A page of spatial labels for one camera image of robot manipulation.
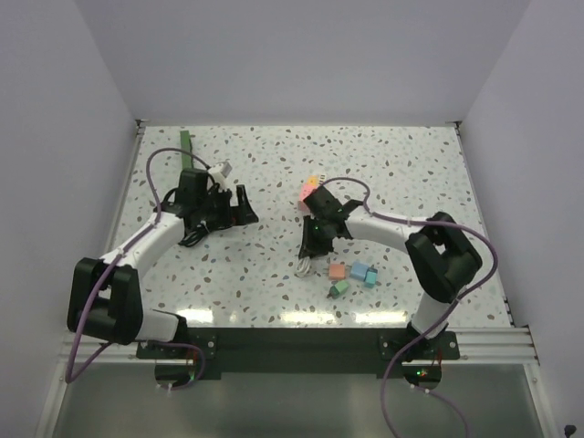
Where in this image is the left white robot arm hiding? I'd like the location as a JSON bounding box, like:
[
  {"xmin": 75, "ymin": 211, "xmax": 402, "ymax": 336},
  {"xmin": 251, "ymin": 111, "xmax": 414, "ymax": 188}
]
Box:
[{"xmin": 67, "ymin": 169, "xmax": 259, "ymax": 358}]

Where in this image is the aluminium frame rail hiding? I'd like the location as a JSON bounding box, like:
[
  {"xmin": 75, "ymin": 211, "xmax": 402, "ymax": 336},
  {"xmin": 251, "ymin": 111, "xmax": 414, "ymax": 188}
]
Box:
[{"xmin": 58, "ymin": 119, "xmax": 150, "ymax": 364}]

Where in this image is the pink cube charger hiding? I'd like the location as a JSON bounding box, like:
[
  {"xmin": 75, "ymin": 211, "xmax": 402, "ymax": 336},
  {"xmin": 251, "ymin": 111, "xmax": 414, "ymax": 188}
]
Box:
[{"xmin": 297, "ymin": 173, "xmax": 327, "ymax": 213}]

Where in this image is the green plug cube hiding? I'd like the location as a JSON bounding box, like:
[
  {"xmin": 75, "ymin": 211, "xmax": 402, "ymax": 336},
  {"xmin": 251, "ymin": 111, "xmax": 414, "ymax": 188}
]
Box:
[{"xmin": 328, "ymin": 280, "xmax": 350, "ymax": 299}]

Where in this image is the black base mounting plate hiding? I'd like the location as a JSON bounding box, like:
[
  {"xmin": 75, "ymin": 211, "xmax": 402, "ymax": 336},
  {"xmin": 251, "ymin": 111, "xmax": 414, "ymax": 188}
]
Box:
[{"xmin": 134, "ymin": 326, "xmax": 462, "ymax": 381}]

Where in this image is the salmon plug cube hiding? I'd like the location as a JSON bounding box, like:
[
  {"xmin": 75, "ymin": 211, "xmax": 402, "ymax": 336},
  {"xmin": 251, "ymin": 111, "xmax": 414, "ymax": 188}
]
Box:
[{"xmin": 327, "ymin": 264, "xmax": 347, "ymax": 281}]

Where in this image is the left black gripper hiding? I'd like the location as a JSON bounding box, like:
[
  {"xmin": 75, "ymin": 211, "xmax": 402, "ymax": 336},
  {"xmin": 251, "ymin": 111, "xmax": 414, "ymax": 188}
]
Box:
[{"xmin": 196, "ymin": 184, "xmax": 257, "ymax": 227}]

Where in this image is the teal plug cube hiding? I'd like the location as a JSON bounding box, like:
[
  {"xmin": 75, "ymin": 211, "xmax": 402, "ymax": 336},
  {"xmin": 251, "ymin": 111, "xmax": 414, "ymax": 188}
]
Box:
[{"xmin": 363, "ymin": 266, "xmax": 378, "ymax": 288}]

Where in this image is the green power strip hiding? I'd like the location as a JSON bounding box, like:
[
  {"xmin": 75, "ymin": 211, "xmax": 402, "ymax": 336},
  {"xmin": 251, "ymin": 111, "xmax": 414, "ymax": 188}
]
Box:
[{"xmin": 180, "ymin": 130, "xmax": 193, "ymax": 170}]

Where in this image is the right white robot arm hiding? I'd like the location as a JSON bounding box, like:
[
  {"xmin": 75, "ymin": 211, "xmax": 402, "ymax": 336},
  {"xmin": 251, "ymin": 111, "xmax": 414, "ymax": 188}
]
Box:
[{"xmin": 298, "ymin": 186, "xmax": 483, "ymax": 359}]

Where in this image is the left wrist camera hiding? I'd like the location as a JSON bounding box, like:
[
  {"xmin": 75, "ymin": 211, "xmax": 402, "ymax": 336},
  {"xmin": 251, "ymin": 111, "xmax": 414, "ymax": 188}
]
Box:
[{"xmin": 208, "ymin": 162, "xmax": 233, "ymax": 188}]

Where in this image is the blue plug cube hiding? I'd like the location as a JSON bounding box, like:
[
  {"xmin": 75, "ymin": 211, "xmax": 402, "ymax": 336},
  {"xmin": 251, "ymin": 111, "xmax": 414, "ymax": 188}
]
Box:
[{"xmin": 349, "ymin": 262, "xmax": 370, "ymax": 282}]

